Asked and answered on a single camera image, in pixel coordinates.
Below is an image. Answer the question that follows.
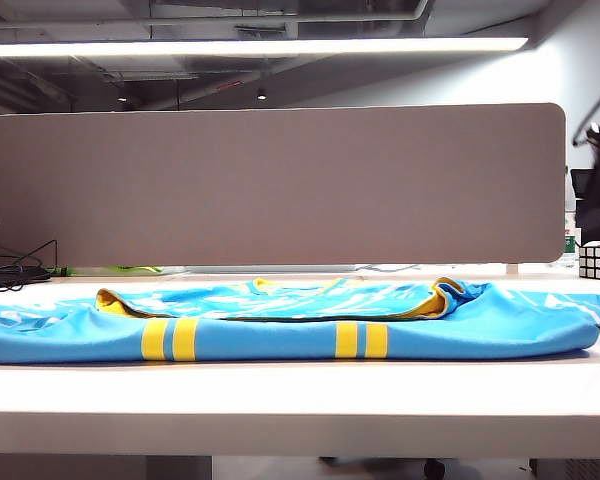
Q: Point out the blue and yellow soccer jersey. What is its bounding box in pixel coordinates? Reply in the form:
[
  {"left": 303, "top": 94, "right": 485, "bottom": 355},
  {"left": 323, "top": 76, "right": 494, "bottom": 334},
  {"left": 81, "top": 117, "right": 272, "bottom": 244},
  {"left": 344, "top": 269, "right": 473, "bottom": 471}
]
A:
[{"left": 0, "top": 276, "right": 600, "bottom": 365}]

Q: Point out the brown fabric desk divider panel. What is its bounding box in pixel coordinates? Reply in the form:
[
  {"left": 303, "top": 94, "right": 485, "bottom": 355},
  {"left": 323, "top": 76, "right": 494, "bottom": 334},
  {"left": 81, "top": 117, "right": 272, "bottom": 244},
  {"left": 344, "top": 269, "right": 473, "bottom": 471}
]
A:
[{"left": 0, "top": 102, "right": 567, "bottom": 268}]

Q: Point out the green object behind divider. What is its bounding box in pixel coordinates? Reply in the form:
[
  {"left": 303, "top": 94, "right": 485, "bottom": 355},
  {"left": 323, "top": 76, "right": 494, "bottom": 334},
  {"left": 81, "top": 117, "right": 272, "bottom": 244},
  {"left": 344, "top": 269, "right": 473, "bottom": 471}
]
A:
[{"left": 52, "top": 265, "right": 162, "bottom": 277}]

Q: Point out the long white ceiling light strip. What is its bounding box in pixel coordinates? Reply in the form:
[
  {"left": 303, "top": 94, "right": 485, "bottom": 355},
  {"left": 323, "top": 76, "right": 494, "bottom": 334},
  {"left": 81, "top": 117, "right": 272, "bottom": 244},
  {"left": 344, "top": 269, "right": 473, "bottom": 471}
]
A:
[{"left": 0, "top": 36, "right": 530, "bottom": 58}]

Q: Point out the clear bottle with green label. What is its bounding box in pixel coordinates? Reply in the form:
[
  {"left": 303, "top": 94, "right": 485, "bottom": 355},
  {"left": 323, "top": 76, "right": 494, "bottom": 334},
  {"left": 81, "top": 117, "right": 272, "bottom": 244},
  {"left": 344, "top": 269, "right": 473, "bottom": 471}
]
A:
[{"left": 563, "top": 167, "right": 579, "bottom": 261}]

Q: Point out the black flat desk pad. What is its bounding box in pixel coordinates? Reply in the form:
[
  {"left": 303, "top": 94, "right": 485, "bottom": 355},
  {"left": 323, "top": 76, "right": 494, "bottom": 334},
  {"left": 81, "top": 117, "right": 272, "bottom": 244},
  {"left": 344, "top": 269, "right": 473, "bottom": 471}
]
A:
[{"left": 0, "top": 265, "right": 52, "bottom": 289}]

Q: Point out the black cable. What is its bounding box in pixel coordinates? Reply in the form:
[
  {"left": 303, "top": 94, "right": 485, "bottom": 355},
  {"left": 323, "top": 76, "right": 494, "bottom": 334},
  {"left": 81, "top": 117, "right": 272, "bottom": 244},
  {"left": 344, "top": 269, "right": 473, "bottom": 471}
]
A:
[{"left": 0, "top": 239, "right": 59, "bottom": 293}]

